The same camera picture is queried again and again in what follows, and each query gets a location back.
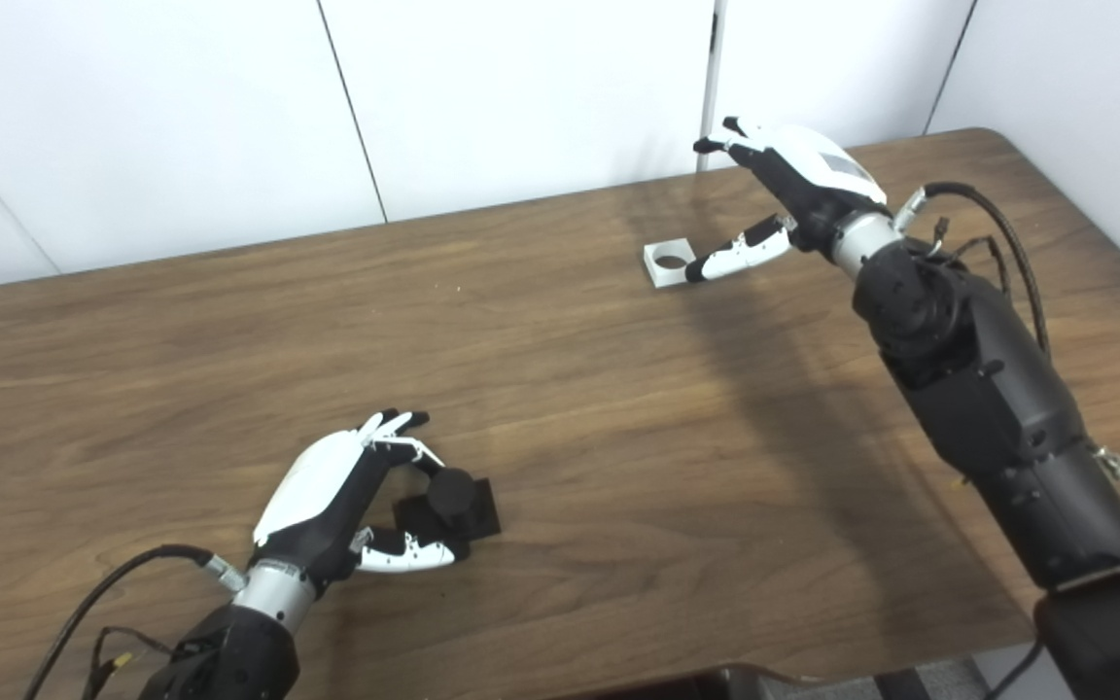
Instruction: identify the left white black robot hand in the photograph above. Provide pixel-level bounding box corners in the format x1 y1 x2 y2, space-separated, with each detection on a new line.
252 409 459 596

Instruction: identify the black peg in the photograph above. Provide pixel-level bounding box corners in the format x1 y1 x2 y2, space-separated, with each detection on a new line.
393 469 503 563

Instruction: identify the white square piece with hole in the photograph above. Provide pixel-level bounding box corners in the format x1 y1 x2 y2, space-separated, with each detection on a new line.
644 236 699 289

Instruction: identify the thin wire with yellow plug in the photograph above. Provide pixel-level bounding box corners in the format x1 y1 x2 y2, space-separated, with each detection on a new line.
82 625 177 700

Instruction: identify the thin black right arm wire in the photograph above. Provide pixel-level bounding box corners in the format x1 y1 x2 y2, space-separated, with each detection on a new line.
929 216 1013 298

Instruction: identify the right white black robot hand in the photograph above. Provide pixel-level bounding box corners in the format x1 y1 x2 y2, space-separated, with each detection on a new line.
684 117 890 285

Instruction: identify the black robot torso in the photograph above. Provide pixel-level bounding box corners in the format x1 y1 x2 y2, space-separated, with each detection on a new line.
560 664 921 700

